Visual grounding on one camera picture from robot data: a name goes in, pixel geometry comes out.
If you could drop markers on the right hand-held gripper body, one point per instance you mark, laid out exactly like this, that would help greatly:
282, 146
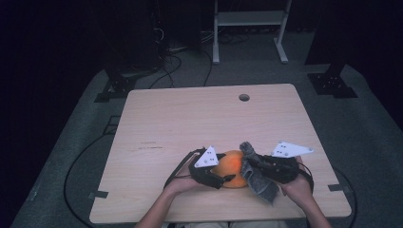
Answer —
282, 169

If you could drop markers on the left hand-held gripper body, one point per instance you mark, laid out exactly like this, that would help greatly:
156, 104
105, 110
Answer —
206, 175

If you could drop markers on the large orange fruit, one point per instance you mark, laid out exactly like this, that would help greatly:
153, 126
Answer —
230, 166

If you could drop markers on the person's left hand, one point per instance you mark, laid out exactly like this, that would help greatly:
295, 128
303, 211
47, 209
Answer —
183, 180

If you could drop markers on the person's right hand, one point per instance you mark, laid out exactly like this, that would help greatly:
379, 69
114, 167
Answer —
299, 190

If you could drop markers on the black tape strip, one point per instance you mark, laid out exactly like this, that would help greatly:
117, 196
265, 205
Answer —
99, 194
336, 187

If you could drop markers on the black stand base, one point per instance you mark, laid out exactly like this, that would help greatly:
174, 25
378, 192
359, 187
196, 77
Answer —
332, 84
118, 87

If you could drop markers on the black tape floor marking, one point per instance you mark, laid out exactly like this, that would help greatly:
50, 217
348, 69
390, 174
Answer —
111, 125

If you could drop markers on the white metal desk frame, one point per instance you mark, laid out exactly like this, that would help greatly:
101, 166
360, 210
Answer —
248, 18

